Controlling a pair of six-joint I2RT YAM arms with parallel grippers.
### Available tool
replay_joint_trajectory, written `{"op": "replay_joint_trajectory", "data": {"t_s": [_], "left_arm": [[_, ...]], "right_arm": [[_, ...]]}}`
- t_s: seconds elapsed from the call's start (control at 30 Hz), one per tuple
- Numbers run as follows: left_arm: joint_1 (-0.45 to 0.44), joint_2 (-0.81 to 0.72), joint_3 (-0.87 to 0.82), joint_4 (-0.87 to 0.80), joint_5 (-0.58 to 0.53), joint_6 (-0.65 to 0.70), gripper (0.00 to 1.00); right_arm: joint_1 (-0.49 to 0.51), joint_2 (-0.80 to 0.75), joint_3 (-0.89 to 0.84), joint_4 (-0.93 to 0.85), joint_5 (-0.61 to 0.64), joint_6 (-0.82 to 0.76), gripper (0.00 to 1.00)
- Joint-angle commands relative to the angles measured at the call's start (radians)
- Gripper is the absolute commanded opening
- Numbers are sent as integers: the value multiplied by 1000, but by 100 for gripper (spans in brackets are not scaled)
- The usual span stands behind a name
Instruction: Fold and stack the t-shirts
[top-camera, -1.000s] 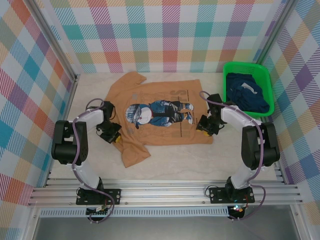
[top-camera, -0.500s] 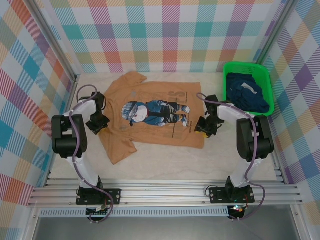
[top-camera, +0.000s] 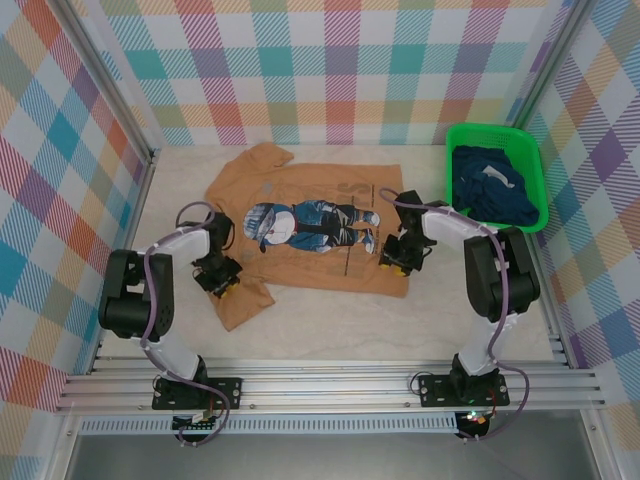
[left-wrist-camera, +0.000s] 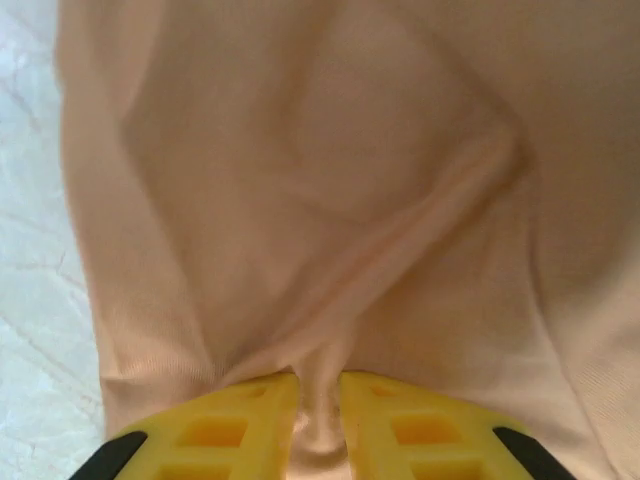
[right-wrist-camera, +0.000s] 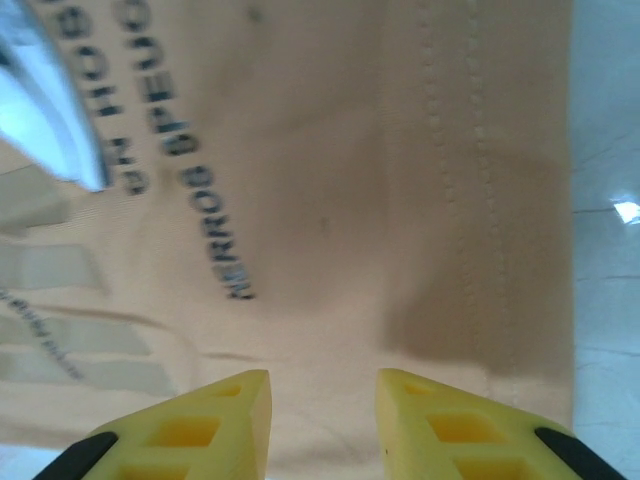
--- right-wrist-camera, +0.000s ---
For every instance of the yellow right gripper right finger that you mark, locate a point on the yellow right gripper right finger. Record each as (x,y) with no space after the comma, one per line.
(450,435)

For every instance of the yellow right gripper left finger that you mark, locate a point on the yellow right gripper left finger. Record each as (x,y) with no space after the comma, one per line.
(200,435)

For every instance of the tan printed t-shirt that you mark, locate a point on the tan printed t-shirt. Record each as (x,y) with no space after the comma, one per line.
(325,175)

